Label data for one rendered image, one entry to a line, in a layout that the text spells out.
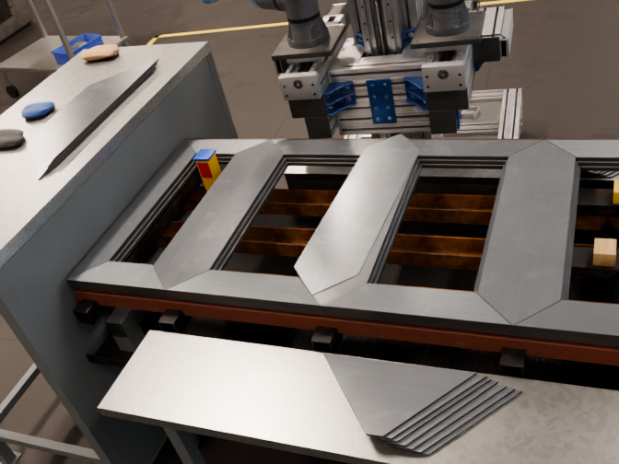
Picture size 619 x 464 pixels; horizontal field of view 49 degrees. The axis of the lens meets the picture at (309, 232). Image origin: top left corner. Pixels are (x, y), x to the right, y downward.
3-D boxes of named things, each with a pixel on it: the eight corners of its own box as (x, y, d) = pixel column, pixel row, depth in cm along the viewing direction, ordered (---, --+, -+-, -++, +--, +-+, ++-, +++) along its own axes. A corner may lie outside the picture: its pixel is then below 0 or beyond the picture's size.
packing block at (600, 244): (615, 267, 164) (616, 254, 162) (592, 265, 166) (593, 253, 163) (615, 250, 168) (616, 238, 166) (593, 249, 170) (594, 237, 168)
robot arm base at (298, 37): (295, 32, 253) (288, 6, 247) (333, 29, 248) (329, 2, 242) (283, 50, 242) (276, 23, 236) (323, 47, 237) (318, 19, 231)
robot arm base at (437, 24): (428, 19, 237) (426, -9, 231) (473, 15, 232) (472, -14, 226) (422, 38, 226) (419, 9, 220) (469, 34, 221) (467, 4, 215)
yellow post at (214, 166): (225, 208, 237) (208, 162, 225) (212, 207, 238) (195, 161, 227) (230, 199, 240) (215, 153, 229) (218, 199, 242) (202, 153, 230)
